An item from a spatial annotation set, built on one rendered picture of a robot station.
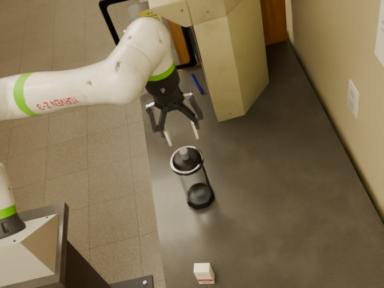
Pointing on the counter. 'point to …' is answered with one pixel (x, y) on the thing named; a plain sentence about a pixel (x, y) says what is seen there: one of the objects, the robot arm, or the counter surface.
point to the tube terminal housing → (231, 52)
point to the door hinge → (194, 44)
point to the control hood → (172, 11)
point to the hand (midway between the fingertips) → (182, 133)
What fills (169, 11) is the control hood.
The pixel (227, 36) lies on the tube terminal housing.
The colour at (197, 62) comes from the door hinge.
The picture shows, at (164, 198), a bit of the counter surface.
